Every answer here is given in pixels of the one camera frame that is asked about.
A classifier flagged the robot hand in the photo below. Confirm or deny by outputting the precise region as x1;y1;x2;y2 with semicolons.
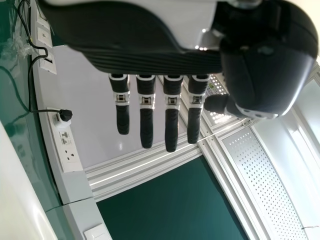
38;0;320;153

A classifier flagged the white plug adapter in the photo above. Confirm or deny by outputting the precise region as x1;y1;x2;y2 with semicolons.
57;117;73;130

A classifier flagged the white socket strip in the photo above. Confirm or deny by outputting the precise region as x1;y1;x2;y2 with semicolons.
62;198;112;240
29;0;95;205

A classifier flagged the perforated metal panel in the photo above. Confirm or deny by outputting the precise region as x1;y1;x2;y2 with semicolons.
221;128;309;240

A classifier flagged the black power cable with plug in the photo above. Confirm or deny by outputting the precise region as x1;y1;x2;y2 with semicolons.
13;0;74;123

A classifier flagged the aluminium frame rail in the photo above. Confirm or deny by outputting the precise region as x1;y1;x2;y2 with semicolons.
84;138;209;201

